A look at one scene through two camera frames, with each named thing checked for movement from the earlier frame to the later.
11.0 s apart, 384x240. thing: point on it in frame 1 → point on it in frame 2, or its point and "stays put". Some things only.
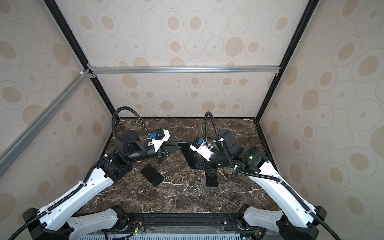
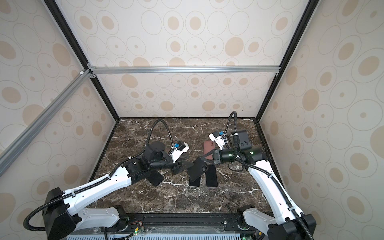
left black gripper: (161, 152) → (178, 167)
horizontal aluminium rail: (184, 69) stays put
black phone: (152, 175) stays put
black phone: (194, 159) → (196, 183)
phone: (211, 181) stays put
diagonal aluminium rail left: (9, 154) stays put
